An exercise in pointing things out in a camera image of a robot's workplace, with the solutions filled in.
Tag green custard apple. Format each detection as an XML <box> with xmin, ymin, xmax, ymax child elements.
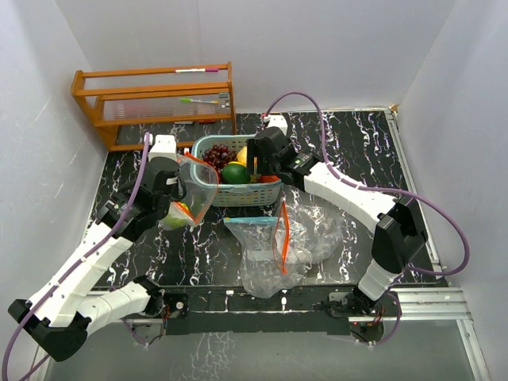
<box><xmin>160</xmin><ymin>202</ymin><xmax>194</xmax><ymax>231</ymax></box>

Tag clear zip top bag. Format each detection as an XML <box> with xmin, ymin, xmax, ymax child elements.
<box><xmin>178</xmin><ymin>153</ymin><xmax>219</xmax><ymax>227</ymax></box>

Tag clear zip bag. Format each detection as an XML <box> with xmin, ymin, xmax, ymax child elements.
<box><xmin>178</xmin><ymin>153</ymin><xmax>219</xmax><ymax>227</ymax></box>
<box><xmin>224</xmin><ymin>202</ymin><xmax>344</xmax><ymax>298</ymax></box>

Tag green avocado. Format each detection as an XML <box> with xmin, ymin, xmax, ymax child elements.
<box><xmin>221</xmin><ymin>162</ymin><xmax>251</xmax><ymax>185</ymax></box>

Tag dark red grapes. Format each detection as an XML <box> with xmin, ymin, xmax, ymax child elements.
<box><xmin>202</xmin><ymin>144</ymin><xmax>237</xmax><ymax>171</ymax></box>

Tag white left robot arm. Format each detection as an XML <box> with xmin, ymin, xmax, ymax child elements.
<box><xmin>8</xmin><ymin>157</ymin><xmax>187</xmax><ymax>362</ymax></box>

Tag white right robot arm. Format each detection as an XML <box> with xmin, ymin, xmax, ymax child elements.
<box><xmin>247</xmin><ymin>127</ymin><xmax>428</xmax><ymax>315</ymax></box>

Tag yellow lemon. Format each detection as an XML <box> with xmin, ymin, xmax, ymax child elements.
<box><xmin>237</xmin><ymin>146</ymin><xmax>248</xmax><ymax>167</ymax></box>

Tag teal plastic basket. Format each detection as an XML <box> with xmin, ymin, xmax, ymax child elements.
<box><xmin>191</xmin><ymin>134</ymin><xmax>283</xmax><ymax>207</ymax></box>

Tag green white marker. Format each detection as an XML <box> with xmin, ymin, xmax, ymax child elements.
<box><xmin>179</xmin><ymin>97</ymin><xmax>220</xmax><ymax>105</ymax></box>

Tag wooden rack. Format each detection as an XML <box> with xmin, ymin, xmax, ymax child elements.
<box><xmin>71</xmin><ymin>62</ymin><xmax>238</xmax><ymax>152</ymax></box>

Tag pink white marker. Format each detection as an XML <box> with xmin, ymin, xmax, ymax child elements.
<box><xmin>174</xmin><ymin>67</ymin><xmax>220</xmax><ymax>74</ymax></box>

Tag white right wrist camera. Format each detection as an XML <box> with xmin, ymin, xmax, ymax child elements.
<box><xmin>263</xmin><ymin>114</ymin><xmax>288</xmax><ymax>136</ymax></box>

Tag black metal base rail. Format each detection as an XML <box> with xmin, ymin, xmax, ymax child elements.
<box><xmin>119</xmin><ymin>284</ymin><xmax>406</xmax><ymax>344</ymax></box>

